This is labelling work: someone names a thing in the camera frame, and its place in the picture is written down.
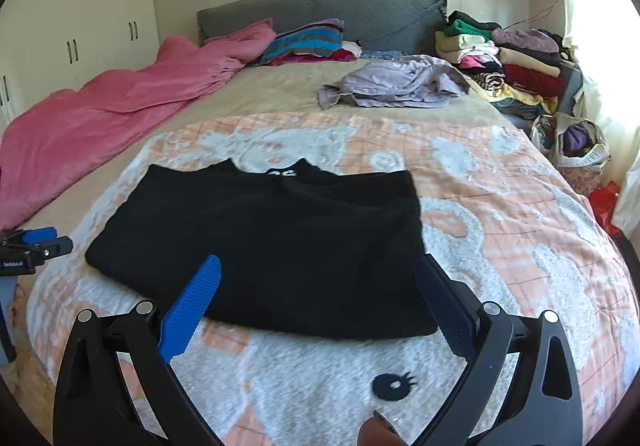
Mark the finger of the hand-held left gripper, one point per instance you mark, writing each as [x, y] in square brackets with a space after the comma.
[57, 247]
[40, 234]

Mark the pink blanket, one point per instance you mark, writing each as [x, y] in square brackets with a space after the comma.
[110, 111]

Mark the blue patterned pillow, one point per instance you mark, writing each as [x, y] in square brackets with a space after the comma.
[382, 55]

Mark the grey padded headboard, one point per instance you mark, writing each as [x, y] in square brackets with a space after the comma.
[320, 14]

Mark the white bag of clothes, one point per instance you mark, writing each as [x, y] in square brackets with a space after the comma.
[575, 141]

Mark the lilac garment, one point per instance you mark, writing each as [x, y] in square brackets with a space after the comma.
[395, 81]

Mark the pile of folded clothes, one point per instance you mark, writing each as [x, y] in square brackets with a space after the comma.
[520, 61]

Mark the white curtain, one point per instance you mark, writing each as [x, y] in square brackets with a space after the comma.
[600, 51]

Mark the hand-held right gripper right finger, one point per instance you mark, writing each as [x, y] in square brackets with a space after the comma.
[450, 313]

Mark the person's right hand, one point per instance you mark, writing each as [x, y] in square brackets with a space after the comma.
[375, 431]

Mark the white wardrobe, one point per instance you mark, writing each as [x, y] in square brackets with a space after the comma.
[75, 21]

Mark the magenta cloth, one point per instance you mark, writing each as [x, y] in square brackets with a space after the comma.
[320, 57]

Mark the black sweater with orange cuffs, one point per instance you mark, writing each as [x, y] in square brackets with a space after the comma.
[270, 246]

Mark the striped pillow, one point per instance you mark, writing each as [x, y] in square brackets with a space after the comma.
[305, 41]

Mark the red bag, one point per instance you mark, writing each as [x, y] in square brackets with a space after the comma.
[605, 206]

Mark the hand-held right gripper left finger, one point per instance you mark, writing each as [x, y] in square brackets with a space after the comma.
[192, 306]

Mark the bed with beige sheet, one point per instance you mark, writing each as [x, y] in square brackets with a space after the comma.
[280, 86]

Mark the orange and white printed blanket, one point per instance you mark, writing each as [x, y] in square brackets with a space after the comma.
[500, 266]

